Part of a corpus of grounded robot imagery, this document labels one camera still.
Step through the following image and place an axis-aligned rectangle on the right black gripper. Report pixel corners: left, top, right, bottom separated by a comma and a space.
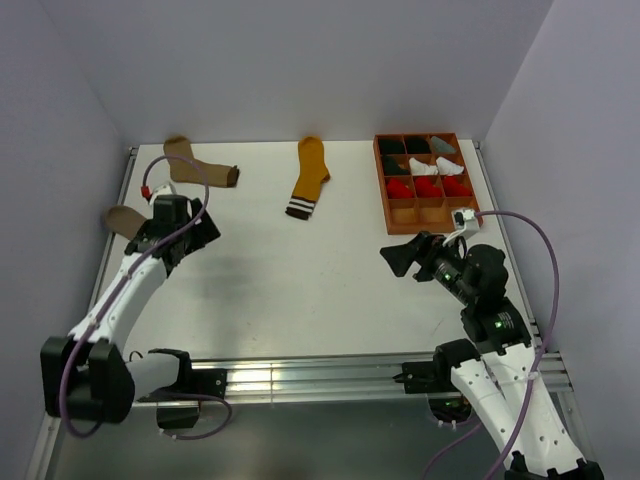
379, 229, 476, 304

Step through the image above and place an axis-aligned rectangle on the tan sock with red cuff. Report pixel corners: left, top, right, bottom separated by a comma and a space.
103, 205, 147, 241

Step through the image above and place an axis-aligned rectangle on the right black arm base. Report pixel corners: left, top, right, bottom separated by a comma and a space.
393, 361, 472, 423

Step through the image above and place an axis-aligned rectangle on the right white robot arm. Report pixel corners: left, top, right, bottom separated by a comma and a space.
380, 232, 604, 479

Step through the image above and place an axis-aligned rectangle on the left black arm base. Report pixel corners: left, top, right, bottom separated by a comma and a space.
134, 367, 229, 431

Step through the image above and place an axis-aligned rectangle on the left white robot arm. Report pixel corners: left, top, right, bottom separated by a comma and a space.
40, 194, 220, 425

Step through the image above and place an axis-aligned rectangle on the brown sock on table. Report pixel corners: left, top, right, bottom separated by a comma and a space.
163, 135, 240, 188

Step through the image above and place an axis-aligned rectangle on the red rolled sock left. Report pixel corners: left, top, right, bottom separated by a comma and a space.
386, 178, 414, 200

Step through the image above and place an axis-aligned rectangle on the red rolled sock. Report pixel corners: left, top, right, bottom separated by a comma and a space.
441, 176, 473, 197
413, 176, 443, 198
386, 178, 414, 200

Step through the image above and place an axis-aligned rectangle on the red rolled sock middle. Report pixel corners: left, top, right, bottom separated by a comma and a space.
413, 176, 443, 198

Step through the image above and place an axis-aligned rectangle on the orange compartment organizer box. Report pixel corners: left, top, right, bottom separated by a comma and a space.
373, 132, 479, 235

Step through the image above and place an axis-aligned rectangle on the red rolled sock right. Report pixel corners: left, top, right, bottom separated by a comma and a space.
441, 176, 473, 197

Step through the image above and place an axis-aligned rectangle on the black rolled sock middle-left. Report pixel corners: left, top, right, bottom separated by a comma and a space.
381, 156, 410, 176

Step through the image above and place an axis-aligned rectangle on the white rolled sock middle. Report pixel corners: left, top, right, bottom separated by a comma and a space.
409, 157, 439, 176

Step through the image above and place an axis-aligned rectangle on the white rolled sock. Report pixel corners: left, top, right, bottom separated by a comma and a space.
436, 156, 465, 176
409, 157, 439, 176

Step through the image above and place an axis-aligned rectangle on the white rolled sock right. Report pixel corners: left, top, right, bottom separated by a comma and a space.
436, 156, 465, 176

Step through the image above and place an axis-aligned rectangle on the black rolled sock back-left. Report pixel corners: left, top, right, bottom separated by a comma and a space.
378, 137, 406, 155

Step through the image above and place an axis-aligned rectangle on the black rolled sock back-middle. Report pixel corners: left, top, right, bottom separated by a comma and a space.
404, 136, 431, 154

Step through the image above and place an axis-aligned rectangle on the grey rolled sock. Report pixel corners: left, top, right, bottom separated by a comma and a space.
431, 136, 457, 154

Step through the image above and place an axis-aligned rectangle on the mustard yellow striped sock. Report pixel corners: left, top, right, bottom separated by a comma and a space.
285, 136, 331, 220

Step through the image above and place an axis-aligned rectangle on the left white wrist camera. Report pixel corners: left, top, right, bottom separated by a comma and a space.
141, 182, 176, 207

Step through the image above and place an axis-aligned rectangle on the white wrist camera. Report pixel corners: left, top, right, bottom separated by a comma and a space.
141, 182, 176, 207
443, 208, 480, 245

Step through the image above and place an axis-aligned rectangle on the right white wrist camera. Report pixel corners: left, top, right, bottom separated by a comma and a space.
443, 208, 480, 245

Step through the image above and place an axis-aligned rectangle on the aluminium frame rail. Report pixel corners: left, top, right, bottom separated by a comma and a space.
189, 352, 574, 406

